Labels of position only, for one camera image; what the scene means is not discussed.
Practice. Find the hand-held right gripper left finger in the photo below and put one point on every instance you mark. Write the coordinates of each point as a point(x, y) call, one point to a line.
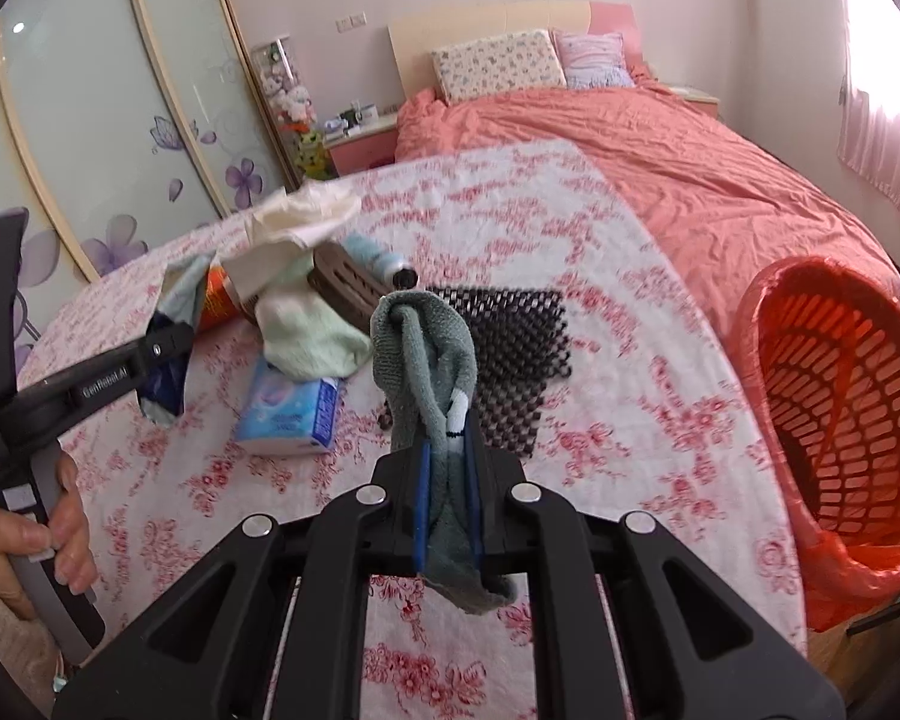
point(421, 502)

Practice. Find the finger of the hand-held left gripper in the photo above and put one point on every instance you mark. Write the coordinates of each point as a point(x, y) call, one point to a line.
point(161, 349)

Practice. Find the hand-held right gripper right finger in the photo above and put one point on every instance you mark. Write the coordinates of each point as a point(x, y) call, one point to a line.
point(474, 502)

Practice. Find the grey sock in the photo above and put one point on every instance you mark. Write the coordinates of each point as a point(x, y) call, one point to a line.
point(427, 345)

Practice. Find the light blue tube black cap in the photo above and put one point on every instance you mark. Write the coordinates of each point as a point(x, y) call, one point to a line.
point(371, 255)

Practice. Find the orange plastic laundry basket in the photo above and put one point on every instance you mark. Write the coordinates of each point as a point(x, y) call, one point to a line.
point(825, 585)

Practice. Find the red plastic basket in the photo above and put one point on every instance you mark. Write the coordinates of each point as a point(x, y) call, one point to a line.
point(817, 390)

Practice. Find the person's left forearm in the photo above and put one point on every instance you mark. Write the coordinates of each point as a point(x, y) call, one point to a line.
point(7, 645)

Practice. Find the person's left hand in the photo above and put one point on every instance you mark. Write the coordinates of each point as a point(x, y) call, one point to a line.
point(75, 525)

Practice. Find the pale blue cloth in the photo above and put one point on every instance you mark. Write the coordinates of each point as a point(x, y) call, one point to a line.
point(184, 285)

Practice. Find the orange packet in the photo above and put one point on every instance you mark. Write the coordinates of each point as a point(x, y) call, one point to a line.
point(217, 300)

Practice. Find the blue tissue pack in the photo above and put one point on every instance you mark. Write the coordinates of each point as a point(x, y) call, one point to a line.
point(285, 409)

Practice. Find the light green towel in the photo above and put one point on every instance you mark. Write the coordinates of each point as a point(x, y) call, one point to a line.
point(307, 337)

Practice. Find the black mesh mat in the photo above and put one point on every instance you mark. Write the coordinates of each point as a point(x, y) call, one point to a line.
point(517, 345)

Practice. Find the brown ribbed plastic tray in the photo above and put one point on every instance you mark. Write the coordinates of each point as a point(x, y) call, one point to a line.
point(345, 281)

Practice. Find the crumpled cream paper towel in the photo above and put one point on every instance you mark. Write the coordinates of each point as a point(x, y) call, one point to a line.
point(307, 210)

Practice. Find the floral glass wardrobe doors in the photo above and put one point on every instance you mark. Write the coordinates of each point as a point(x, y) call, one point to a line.
point(105, 90)

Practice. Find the clear case of plush toys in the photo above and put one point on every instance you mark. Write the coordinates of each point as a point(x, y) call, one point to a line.
point(292, 105)

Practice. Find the pink nightstand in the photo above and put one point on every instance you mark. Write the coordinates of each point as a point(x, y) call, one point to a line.
point(360, 154)

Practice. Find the black mug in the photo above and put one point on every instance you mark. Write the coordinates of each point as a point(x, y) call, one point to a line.
point(349, 118)

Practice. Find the red floral white blanket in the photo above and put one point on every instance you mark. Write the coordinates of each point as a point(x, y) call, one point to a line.
point(495, 202)

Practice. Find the white mug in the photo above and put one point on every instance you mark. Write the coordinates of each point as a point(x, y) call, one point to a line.
point(369, 112)

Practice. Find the salmon pink duvet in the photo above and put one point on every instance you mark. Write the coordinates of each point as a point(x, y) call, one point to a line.
point(682, 165)

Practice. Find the floral cream pillow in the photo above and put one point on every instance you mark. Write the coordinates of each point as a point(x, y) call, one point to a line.
point(495, 64)

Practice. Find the pink striped pillow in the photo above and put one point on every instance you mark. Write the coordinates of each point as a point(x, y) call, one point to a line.
point(592, 60)

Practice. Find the cream and pink headboard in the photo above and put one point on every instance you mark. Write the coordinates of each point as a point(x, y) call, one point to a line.
point(480, 19)

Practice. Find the cream nightstand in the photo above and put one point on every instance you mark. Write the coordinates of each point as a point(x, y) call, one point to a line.
point(701, 99)

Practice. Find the pink curtain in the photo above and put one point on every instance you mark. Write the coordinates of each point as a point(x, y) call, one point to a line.
point(885, 127)

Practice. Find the white wall socket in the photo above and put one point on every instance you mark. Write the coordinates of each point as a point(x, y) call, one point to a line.
point(351, 22)

